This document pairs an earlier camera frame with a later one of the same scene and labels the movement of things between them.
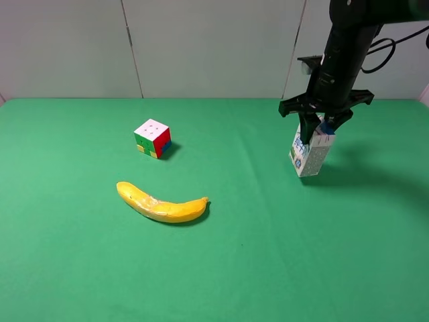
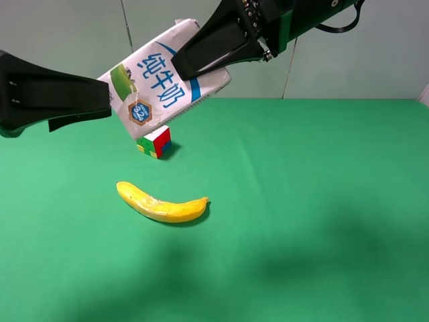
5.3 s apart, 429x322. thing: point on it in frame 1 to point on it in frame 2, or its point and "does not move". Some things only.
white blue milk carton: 308,159 to 146,92
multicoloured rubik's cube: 153,138 does not move
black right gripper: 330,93 to 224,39
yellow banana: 163,210 does not move
